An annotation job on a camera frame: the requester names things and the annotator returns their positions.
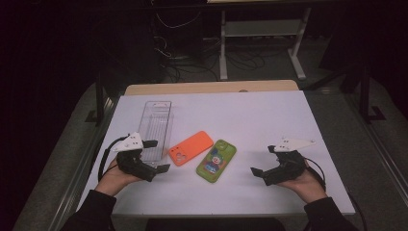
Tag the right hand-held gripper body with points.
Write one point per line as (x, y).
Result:
(287, 168)

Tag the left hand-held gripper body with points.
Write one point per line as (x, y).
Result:
(133, 163)

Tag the clear plastic storage rack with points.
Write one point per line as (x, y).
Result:
(156, 128)

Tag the orange phone case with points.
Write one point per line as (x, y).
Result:
(191, 148)

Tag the green cartoon print phone case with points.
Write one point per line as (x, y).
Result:
(215, 162)

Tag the person's right hand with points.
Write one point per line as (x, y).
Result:
(304, 186)

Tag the person's left hand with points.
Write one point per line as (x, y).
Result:
(114, 179)

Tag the black metal stand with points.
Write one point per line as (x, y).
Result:
(365, 96)
(100, 99)

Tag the wooden table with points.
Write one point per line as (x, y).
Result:
(211, 87)

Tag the white metal desk frame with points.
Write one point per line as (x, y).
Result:
(261, 28)

